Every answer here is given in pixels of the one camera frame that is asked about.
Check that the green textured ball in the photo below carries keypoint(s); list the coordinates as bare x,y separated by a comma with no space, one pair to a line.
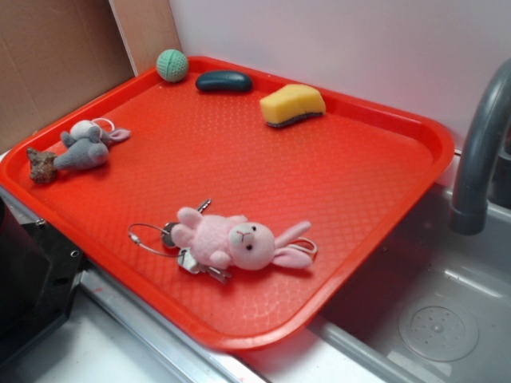
172,65

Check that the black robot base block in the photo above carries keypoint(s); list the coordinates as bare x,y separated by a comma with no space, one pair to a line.
40,270

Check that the red plastic tray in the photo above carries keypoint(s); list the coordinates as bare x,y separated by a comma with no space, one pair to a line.
353,173

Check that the pink plush bunny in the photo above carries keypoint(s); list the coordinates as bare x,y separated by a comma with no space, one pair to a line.
253,246

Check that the yellow sponge with grey pad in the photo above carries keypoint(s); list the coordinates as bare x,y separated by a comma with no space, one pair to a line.
291,104

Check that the dark teal oval soap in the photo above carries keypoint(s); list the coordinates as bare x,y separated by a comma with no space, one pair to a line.
224,80

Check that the grey plush bunny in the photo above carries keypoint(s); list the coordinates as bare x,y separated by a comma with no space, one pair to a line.
87,144

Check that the light wooden board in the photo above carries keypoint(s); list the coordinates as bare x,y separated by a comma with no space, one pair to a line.
147,28

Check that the grey plastic sink basin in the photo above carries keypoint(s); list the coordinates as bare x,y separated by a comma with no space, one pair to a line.
429,305

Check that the brown rock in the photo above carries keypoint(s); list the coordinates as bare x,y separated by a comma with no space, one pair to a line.
42,170

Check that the grey faucet spout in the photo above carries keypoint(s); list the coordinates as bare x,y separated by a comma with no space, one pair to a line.
483,173

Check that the brown cardboard panel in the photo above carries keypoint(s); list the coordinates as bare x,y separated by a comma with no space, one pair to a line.
55,57

